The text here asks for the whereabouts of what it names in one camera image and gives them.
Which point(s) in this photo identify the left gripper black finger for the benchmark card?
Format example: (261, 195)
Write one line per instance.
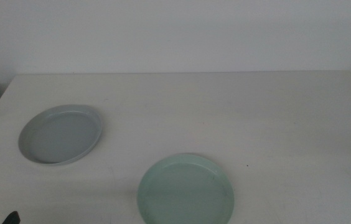
(12, 218)

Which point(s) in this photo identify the grey shallow bowl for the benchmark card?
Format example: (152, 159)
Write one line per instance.
(62, 137)

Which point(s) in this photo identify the pale green shallow bowl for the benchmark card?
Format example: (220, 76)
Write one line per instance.
(185, 193)

